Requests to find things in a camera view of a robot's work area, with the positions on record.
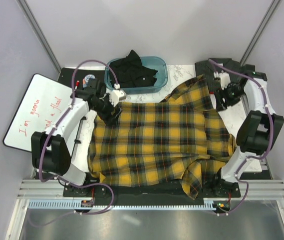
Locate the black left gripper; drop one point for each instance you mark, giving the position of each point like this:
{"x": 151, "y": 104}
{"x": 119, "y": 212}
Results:
{"x": 108, "y": 119}

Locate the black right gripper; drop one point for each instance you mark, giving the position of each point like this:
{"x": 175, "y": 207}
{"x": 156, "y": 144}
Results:
{"x": 219, "y": 94}

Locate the yellow plaid long sleeve shirt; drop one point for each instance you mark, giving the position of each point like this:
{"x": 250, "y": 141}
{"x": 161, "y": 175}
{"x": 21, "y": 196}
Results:
{"x": 180, "y": 138}

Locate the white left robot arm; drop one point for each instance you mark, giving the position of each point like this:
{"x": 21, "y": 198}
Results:
{"x": 49, "y": 149}

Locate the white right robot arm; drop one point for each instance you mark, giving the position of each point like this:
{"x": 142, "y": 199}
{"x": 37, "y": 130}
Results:
{"x": 261, "y": 127}

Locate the blue orange eraser stick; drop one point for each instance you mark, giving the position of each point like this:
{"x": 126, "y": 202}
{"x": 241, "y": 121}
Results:
{"x": 84, "y": 84}

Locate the small blue white jar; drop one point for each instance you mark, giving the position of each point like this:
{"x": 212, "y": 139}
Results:
{"x": 89, "y": 77}

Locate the red whiteboard marker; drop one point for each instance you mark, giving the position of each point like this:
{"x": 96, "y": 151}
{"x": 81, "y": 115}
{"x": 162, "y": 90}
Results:
{"x": 76, "y": 85}

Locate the folded dark striped shirt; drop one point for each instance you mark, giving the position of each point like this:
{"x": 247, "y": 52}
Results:
{"x": 207, "y": 69}

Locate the black mat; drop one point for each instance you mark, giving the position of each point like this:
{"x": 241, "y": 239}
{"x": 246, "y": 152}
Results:
{"x": 66, "y": 75}

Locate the black shirt in bin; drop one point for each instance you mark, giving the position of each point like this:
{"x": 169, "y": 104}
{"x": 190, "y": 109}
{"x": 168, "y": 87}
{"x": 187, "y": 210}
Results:
{"x": 131, "y": 73}

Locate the white dry-erase board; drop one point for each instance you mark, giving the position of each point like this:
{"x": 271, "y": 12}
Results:
{"x": 42, "y": 105}

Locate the teal plastic bin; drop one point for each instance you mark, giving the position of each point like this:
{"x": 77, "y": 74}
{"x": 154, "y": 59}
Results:
{"x": 152, "y": 62}

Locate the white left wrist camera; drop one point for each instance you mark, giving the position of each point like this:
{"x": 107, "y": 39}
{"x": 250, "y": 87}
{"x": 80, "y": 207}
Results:
{"x": 116, "y": 96}

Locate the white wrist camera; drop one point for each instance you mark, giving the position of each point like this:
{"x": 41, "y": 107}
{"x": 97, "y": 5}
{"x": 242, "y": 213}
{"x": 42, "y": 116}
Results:
{"x": 116, "y": 96}
{"x": 223, "y": 78}

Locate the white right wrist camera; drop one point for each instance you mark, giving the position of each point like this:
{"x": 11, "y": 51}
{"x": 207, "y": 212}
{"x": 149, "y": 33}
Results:
{"x": 223, "y": 78}

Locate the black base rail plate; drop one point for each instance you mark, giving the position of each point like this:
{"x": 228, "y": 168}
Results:
{"x": 167, "y": 193}

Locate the aluminium frame rail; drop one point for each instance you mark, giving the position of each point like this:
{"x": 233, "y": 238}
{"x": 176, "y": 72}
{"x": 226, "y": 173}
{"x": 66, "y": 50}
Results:
{"x": 258, "y": 190}

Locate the light blue cable duct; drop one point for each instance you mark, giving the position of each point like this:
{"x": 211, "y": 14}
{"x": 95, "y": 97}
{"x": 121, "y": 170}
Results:
{"x": 69, "y": 204}

